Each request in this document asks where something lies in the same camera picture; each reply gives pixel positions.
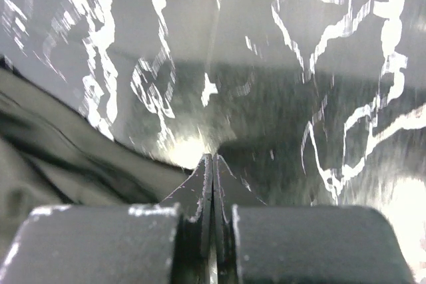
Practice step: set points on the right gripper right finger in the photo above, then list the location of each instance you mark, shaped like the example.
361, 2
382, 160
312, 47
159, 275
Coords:
256, 243

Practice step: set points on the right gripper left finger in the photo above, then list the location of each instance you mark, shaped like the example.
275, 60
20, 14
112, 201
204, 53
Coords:
167, 242

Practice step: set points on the black t shirt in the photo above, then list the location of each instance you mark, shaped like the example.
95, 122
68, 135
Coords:
50, 155

